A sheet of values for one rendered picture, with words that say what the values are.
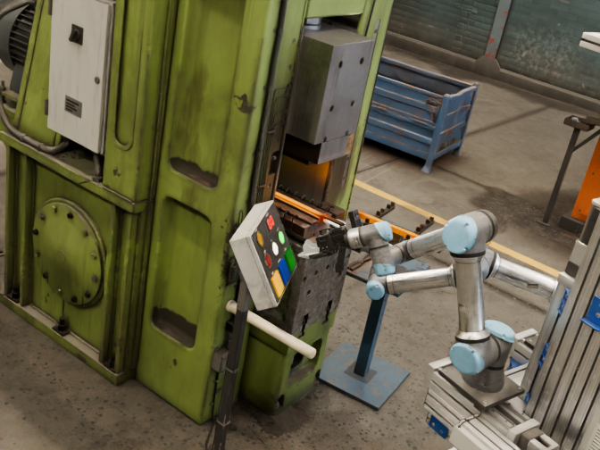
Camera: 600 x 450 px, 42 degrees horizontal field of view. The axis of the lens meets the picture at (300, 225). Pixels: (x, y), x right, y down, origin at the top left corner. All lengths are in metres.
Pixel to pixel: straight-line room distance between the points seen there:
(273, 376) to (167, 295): 0.61
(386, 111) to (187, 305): 4.07
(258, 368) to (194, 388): 0.32
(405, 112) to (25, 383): 4.42
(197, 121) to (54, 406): 1.44
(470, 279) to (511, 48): 8.68
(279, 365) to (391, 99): 4.02
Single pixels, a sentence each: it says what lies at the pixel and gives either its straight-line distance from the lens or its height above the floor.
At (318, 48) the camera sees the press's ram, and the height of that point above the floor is 1.73.
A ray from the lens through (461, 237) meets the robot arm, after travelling 2.58.
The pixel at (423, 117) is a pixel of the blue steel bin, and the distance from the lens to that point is 7.10.
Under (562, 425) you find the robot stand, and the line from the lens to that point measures 2.96.
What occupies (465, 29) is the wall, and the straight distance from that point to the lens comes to 11.45.
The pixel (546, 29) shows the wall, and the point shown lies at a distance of 10.98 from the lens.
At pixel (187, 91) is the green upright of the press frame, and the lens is 3.24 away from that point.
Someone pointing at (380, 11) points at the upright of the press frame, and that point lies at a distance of 3.53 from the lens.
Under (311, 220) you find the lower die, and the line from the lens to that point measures 3.37.
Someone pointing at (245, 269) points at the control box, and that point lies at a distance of 2.74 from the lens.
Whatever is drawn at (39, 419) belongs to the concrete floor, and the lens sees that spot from 3.70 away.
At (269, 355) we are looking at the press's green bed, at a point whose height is 0.31.
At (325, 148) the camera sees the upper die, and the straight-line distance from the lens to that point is 3.21.
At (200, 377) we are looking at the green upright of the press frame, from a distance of 3.57.
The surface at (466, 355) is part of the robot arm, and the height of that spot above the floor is 1.01.
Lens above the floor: 2.41
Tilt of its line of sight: 25 degrees down
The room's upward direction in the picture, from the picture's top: 11 degrees clockwise
